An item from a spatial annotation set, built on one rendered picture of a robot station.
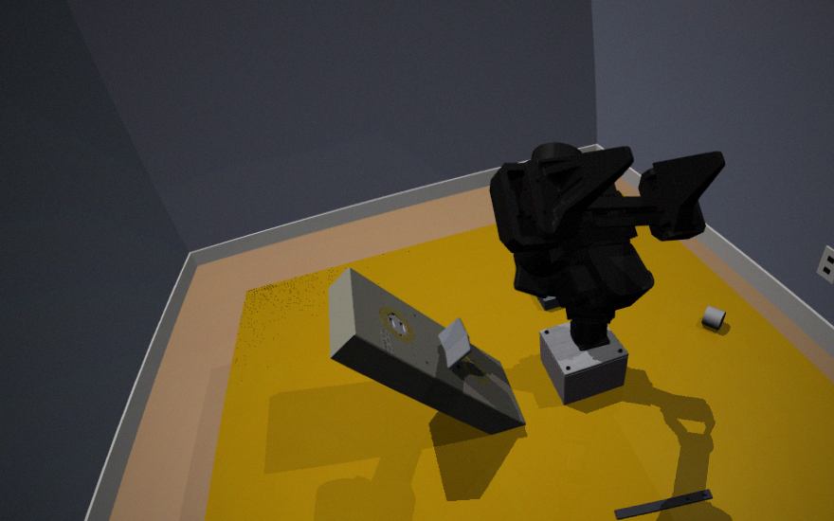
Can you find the dark grey flat bar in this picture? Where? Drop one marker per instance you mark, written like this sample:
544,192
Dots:
667,503

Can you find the beige flat panel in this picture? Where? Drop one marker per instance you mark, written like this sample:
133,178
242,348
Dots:
415,364

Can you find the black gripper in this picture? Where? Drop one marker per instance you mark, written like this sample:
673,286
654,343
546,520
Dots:
541,203

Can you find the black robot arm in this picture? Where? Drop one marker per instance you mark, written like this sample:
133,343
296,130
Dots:
596,281

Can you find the grey cylinder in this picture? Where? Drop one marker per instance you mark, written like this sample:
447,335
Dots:
396,324
713,317

